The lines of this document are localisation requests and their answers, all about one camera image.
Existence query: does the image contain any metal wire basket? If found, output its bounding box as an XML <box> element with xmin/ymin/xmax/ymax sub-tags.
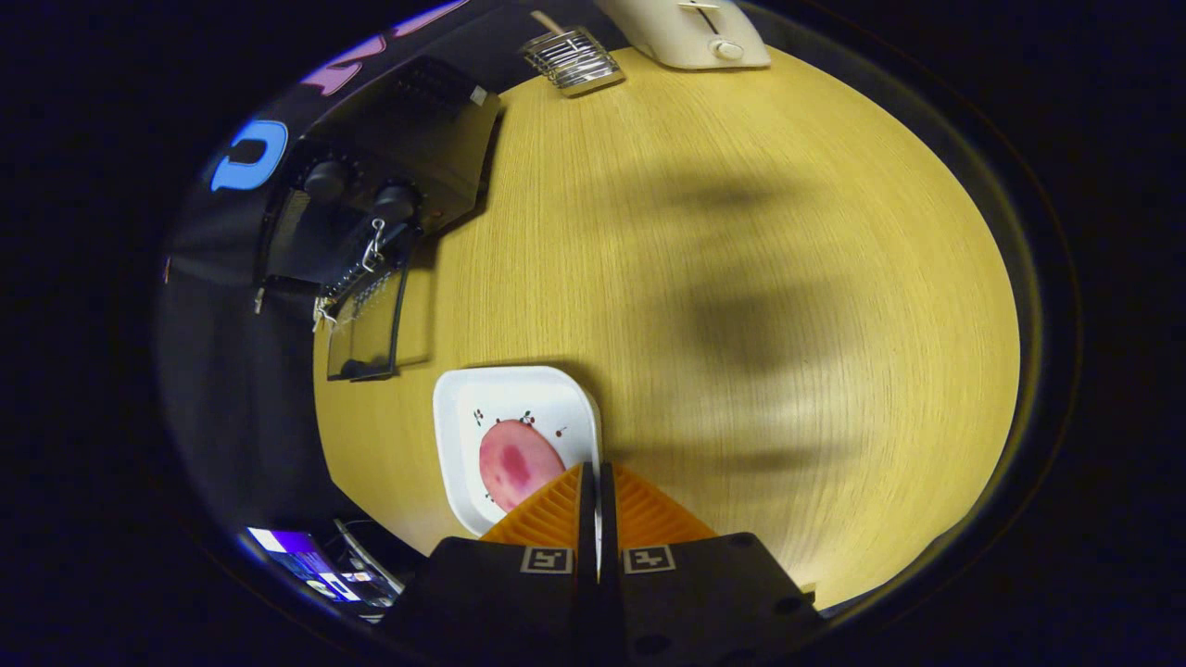
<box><xmin>519</xmin><ymin>26</ymin><xmax>625</xmax><ymax>98</ymax></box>

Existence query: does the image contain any pink round meat slice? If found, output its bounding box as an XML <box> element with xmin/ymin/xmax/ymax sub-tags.
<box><xmin>478</xmin><ymin>420</ymin><xmax>568</xmax><ymax>513</ymax></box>

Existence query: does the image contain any lit computer screen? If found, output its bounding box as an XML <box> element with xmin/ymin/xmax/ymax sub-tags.
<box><xmin>246</xmin><ymin>526</ymin><xmax>401</xmax><ymax>610</ymax></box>

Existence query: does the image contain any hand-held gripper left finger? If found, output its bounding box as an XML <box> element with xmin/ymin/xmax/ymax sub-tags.
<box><xmin>382</xmin><ymin>462</ymin><xmax>601</xmax><ymax>667</ymax></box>

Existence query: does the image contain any black toaster oven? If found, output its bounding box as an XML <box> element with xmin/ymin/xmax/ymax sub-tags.
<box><xmin>255</xmin><ymin>56</ymin><xmax>506</xmax><ymax>383</ymax></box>

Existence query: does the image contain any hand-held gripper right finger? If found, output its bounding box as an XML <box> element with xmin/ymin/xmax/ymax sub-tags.
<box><xmin>600</xmin><ymin>462</ymin><xmax>826</xmax><ymax>667</ymax></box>

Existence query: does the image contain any white pop-up toaster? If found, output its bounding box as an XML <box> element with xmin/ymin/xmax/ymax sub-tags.
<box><xmin>593</xmin><ymin>0</ymin><xmax>772</xmax><ymax>71</ymax></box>

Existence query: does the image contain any white square plate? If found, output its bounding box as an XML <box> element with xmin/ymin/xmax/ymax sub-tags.
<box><xmin>433</xmin><ymin>366</ymin><xmax>603</xmax><ymax>538</ymax></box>

